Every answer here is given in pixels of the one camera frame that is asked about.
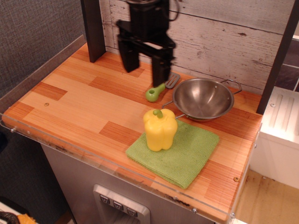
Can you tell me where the dark upright post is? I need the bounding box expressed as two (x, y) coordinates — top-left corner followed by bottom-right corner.
(80, 0), (106, 63)
(256, 0), (299, 115)

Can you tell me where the clear acrylic front guard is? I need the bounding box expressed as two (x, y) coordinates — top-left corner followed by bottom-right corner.
(2, 108), (262, 224)

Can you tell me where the green handled grey spatula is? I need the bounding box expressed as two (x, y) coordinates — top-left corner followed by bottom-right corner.
(145, 72), (180, 103)

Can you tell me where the dark right upright post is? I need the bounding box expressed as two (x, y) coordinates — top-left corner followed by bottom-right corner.
(256, 0), (299, 115)

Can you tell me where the stainless steel bowl with handles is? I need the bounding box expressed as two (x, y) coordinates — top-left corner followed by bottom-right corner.
(162, 78), (242, 122)

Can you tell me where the yellow toy bell pepper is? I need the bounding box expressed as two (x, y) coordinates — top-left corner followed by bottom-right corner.
(143, 109), (178, 152)

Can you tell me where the green knitted cloth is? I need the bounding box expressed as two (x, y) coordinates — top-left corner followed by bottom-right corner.
(126, 120), (220, 189)

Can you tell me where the dark left upright post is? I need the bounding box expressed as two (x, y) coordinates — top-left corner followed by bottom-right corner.
(80, 0), (106, 63)

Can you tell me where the grey toy fridge cabinet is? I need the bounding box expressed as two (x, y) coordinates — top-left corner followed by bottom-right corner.
(42, 145), (213, 224)

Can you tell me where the yellow orange object bottom left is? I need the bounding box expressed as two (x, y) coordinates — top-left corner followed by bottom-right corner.
(17, 214), (36, 224)

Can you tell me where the silver dispenser button panel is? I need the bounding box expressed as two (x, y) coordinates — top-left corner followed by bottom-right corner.
(93, 184), (151, 224)

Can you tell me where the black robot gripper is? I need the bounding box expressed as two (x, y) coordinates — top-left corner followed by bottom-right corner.
(116, 0), (176, 87)

